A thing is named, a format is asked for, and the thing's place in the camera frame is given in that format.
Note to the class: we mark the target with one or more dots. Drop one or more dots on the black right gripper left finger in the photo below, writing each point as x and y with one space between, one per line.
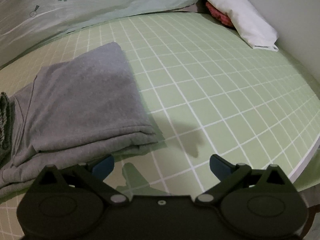
80 178

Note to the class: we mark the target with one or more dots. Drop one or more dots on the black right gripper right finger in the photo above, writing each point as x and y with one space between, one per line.
242 176

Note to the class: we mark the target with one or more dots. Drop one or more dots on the grey sweatpants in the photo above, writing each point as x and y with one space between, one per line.
75 112

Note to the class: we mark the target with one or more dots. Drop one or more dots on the green grid cutting mat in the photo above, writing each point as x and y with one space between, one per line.
206 91

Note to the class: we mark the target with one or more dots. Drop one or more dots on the red knitted garment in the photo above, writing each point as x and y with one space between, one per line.
218 15

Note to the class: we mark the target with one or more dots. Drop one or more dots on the light green carrot duvet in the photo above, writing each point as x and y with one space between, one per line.
25 24

